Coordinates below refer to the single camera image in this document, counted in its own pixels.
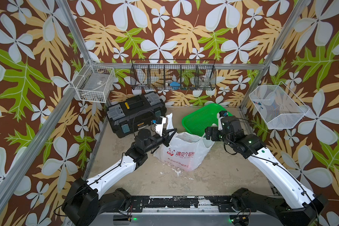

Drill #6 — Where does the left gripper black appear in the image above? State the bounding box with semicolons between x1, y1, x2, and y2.
142;127;175;154

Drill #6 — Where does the white plastic shopping bag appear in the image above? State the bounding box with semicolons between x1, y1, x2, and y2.
153;112;215;172

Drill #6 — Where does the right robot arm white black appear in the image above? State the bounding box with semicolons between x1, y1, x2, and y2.
205;111;328;226

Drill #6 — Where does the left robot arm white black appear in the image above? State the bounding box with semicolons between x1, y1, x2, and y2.
61;129;177;226

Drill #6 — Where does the green plastic perforated basket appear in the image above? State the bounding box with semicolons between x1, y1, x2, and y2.
182;103;226;137

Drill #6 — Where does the black tool case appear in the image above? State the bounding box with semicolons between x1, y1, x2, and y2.
107;91;167;138

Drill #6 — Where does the blue object in rear basket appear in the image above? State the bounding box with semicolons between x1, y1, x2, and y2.
169;82;180;90

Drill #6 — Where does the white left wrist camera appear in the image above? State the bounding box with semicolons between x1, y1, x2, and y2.
155;116;167;137

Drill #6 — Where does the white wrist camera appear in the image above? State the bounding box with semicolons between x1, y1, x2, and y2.
217;111;228;131
155;116;167;137

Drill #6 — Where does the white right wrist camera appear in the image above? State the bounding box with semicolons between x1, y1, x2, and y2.
217;111;228;131

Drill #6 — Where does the white wire basket right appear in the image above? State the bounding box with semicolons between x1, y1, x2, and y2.
249;82;310;130

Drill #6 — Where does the white wire basket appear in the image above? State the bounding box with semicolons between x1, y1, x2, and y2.
73;60;116;104
249;82;310;130

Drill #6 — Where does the black wire basket rear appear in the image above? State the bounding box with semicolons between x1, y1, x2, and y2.
129;59;217;91

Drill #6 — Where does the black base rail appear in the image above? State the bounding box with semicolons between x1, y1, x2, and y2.
107;194;244;213

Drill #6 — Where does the white wire basket left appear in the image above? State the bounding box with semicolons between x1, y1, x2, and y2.
73;60;116;104

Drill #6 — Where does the aluminium frame post left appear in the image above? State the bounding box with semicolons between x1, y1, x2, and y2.
0;1;104;217

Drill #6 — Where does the aluminium frame post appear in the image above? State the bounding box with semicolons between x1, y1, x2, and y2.
239;1;309;110
0;1;104;217

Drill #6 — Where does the aluminium frame post right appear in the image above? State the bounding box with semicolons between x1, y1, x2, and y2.
239;1;309;110

